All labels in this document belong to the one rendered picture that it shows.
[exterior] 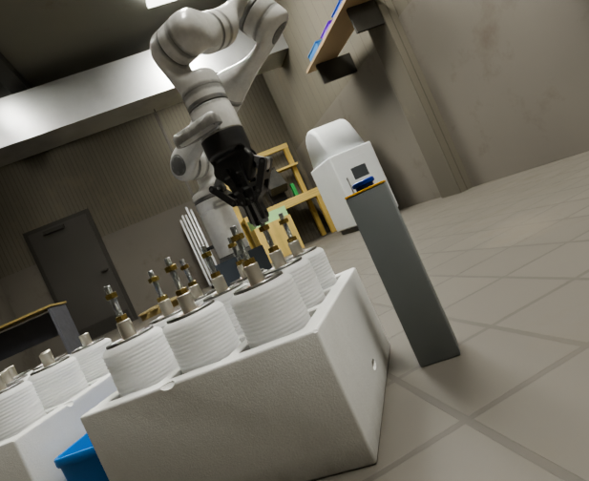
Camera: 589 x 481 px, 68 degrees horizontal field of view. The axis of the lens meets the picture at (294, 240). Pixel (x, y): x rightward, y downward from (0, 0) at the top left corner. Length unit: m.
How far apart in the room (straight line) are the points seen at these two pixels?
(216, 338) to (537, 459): 0.40
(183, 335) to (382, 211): 0.36
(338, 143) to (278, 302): 4.40
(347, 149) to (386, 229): 4.20
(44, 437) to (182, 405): 0.33
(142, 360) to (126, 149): 8.11
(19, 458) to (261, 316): 0.48
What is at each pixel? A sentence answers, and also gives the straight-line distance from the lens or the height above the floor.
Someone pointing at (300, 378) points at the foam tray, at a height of 0.13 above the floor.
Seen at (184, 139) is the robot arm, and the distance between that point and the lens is 0.71.
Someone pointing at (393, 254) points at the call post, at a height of 0.20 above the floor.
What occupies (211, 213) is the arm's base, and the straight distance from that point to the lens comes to 1.19.
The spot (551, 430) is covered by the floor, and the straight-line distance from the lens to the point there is 0.56.
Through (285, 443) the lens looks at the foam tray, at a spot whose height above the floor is 0.06.
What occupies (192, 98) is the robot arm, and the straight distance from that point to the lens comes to 0.75.
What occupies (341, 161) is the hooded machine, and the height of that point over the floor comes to 0.76.
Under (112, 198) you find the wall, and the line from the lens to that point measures 8.59.
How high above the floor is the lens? 0.30
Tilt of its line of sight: 1 degrees down
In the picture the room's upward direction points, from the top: 24 degrees counter-clockwise
